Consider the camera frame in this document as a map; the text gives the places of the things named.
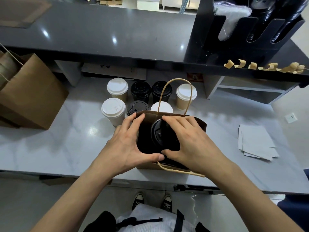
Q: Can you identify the stainless steel refrigerator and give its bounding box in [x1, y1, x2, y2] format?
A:
[162, 0, 201, 10]

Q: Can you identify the stack of white paper sheets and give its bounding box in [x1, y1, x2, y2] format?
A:
[238, 124, 280, 161]

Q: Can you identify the white support panel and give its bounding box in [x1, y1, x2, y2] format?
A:
[54, 60, 83, 86]

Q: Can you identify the black body harness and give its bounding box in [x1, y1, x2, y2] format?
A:
[84, 209, 211, 232]

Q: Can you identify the person's right forearm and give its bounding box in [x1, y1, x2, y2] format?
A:
[212, 162, 303, 232]

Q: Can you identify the person's left forearm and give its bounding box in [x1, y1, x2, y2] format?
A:
[31, 164, 121, 232]

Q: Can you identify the person's white shirt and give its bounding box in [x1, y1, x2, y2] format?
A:
[116, 204, 196, 232]

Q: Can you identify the person's left hand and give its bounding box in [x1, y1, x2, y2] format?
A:
[93, 112, 165, 181]

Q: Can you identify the person's left shoe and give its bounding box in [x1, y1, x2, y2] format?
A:
[132, 192, 145, 211]

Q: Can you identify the row of tan tape strips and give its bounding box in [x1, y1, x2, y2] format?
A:
[224, 59, 306, 74]

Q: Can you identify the plastic wrapped white pack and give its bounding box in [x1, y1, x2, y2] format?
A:
[214, 1, 253, 43]

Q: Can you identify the white box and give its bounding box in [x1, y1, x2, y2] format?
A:
[136, 0, 161, 12]

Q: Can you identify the group of lidded coffee cups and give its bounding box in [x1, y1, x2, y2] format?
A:
[101, 78, 198, 128]

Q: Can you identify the brown paper bag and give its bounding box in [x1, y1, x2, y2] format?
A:
[0, 43, 69, 130]
[135, 78, 207, 178]

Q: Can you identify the black lid coffee cup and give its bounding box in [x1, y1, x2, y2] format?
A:
[151, 118, 180, 147]

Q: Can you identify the black acrylic organizer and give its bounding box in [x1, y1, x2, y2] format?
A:
[186, 0, 306, 66]

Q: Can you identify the white wall socket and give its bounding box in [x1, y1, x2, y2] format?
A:
[285, 112, 298, 124]

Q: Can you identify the person's shoe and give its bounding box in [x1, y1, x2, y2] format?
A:
[132, 192, 145, 211]
[160, 193, 173, 213]

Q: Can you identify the person's right hand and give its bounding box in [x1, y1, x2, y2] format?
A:
[161, 115, 233, 181]

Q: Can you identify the person's right shoe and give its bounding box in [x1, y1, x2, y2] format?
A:
[160, 193, 173, 213]

